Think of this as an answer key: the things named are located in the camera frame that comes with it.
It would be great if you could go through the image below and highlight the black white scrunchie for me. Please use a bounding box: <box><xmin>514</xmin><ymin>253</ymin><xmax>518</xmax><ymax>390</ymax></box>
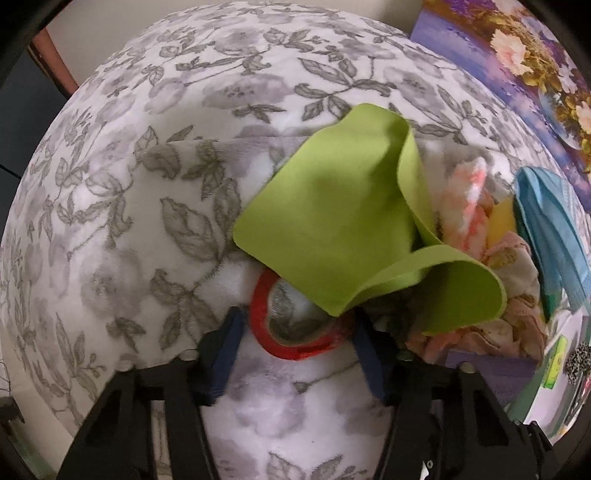
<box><xmin>566</xmin><ymin>342</ymin><xmax>591</xmax><ymax>388</ymax></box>

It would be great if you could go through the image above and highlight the blue face mask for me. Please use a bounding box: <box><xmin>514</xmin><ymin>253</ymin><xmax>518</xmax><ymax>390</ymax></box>
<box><xmin>512</xmin><ymin>166</ymin><xmax>591</xmax><ymax>310</ymax></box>

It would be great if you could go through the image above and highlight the pink white fluffy towel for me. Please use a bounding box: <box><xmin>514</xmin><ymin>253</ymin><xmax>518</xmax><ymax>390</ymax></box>
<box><xmin>436</xmin><ymin>157</ymin><xmax>492</xmax><ymax>259</ymax></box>

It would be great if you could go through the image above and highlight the purple cloth pouch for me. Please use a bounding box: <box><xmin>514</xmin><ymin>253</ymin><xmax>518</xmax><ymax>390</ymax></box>
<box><xmin>445</xmin><ymin>348</ymin><xmax>539</xmax><ymax>407</ymax></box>

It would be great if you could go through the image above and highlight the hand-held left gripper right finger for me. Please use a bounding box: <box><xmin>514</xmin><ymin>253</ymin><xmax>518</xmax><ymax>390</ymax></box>
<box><xmin>353</xmin><ymin>316</ymin><xmax>555</xmax><ymax>480</ymax></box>

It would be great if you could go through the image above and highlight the lime green cloth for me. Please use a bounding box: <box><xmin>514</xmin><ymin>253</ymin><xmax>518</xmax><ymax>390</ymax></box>
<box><xmin>232</xmin><ymin>103</ymin><xmax>509</xmax><ymax>337</ymax></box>

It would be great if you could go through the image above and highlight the flower painting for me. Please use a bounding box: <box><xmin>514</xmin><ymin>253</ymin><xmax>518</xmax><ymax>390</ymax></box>
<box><xmin>410</xmin><ymin>0</ymin><xmax>591</xmax><ymax>185</ymax></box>

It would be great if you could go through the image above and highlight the teal tray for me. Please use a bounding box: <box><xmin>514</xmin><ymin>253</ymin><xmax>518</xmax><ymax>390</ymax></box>
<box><xmin>503</xmin><ymin>309</ymin><xmax>591</xmax><ymax>439</ymax></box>

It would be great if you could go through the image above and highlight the red tape roll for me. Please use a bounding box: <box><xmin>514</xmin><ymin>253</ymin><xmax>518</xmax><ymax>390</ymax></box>
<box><xmin>249</xmin><ymin>268</ymin><xmax>356</xmax><ymax>361</ymax></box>

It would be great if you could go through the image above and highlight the grey floral blanket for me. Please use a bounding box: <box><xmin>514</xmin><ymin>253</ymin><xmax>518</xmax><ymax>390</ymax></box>
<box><xmin>0</xmin><ymin>2</ymin><xmax>573</xmax><ymax>480</ymax></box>

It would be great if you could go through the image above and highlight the beige floral cloth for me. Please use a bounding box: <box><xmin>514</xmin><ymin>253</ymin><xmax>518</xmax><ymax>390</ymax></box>
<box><xmin>406</xmin><ymin>231</ymin><xmax>550</xmax><ymax>365</ymax></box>

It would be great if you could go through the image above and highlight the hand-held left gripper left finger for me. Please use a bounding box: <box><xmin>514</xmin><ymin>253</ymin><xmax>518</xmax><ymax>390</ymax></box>
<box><xmin>55</xmin><ymin>307</ymin><xmax>249</xmax><ymax>480</ymax></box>

